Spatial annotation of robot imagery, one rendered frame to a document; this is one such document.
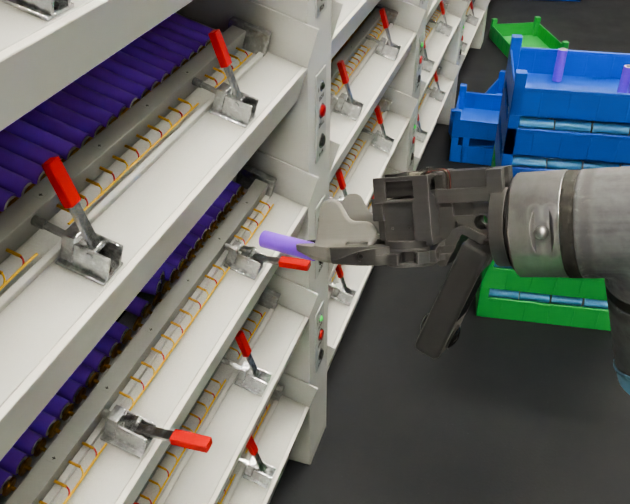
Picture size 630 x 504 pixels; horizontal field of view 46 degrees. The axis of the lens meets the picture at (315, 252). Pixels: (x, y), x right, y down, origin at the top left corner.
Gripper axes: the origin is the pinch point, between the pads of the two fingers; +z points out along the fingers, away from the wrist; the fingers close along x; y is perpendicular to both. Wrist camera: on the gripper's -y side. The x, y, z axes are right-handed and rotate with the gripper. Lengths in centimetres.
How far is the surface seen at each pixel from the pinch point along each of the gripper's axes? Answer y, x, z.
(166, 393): -11.4, 12.1, 10.8
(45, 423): -10.4, 23.4, 14.4
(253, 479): -37.0, -19.1, 25.2
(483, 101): 17, -164, 30
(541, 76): 19, -91, -3
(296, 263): -2.4, -6.6, 6.4
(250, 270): -3.0, -5.6, 12.0
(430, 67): 26, -116, 29
